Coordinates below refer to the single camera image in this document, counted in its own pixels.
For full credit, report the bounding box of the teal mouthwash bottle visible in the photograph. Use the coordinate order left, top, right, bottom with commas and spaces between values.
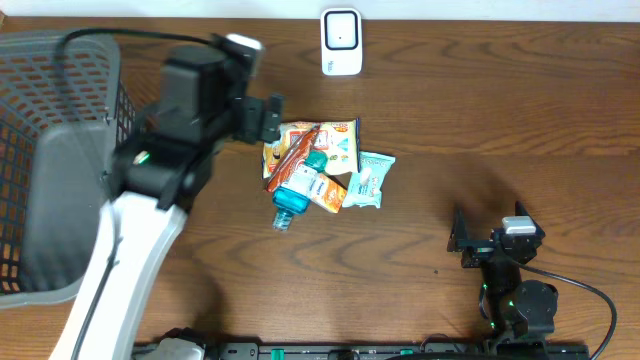
272, 150, 328, 231

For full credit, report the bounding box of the small teal wipes packet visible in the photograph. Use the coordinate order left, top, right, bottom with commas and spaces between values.
342, 151, 396, 209

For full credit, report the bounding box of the white barcode scanner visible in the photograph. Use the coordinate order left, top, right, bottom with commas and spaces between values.
320, 8, 363, 76

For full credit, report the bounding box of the grey plastic mesh basket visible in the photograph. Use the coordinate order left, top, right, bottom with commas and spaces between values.
1, 31, 135, 309

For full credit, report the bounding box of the orange tissue pack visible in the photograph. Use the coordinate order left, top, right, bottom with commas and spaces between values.
309, 173, 347, 214

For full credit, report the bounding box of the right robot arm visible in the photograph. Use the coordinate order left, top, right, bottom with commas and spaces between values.
447, 202, 558, 355

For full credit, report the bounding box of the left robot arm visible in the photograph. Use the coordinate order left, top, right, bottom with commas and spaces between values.
52, 34, 284, 359

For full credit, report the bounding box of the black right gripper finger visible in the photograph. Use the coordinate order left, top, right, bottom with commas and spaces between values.
514, 201, 545, 238
447, 208, 469, 252

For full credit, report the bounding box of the red snack stick packet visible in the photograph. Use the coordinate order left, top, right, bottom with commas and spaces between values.
265, 124, 320, 193

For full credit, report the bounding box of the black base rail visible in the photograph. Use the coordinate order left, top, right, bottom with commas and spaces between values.
131, 338, 590, 360

